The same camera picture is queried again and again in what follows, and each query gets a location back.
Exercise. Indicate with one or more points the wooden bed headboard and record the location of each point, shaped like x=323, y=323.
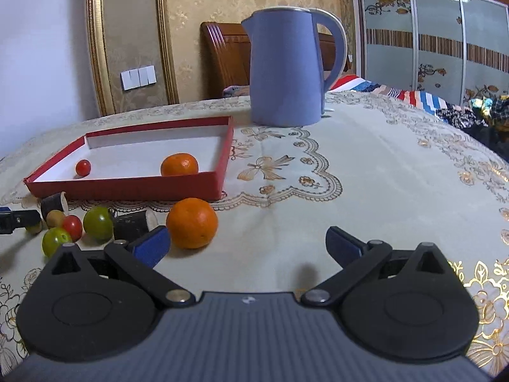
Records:
x=222, y=59

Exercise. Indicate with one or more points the cream embroidered lace tablecloth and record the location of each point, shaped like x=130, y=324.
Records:
x=358, y=167

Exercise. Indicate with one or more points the lilac electric kettle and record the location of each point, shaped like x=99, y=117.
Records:
x=284, y=67

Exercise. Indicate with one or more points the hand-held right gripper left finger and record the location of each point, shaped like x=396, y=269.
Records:
x=150, y=246

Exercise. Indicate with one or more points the pile of clothes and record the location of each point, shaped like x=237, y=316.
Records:
x=236, y=90

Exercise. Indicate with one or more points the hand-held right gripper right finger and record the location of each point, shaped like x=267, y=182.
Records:
x=342, y=247

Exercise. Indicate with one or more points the striped colourful blanket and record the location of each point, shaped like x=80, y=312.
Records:
x=413, y=99

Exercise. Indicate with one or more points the red cherry tomato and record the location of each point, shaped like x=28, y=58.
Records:
x=73, y=227
x=83, y=167

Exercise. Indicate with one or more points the green tomato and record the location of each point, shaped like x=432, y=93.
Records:
x=98, y=223
x=53, y=240

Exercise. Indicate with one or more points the tan longan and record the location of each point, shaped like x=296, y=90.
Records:
x=55, y=219
x=35, y=228

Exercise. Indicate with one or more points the white wall light switch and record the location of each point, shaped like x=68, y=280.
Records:
x=138, y=77

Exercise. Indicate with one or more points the dark floral cloth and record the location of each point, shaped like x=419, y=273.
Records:
x=489, y=115

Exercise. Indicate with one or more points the orange mandarin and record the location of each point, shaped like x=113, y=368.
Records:
x=179, y=164
x=192, y=223

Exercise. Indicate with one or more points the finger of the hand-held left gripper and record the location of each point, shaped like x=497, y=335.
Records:
x=24, y=219

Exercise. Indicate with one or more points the wardrobe with floral glass doors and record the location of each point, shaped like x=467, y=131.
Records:
x=433, y=28

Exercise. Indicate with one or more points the gold wall frame moulding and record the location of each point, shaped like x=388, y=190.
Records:
x=97, y=47

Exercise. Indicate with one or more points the red cardboard box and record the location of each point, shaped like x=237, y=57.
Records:
x=119, y=189

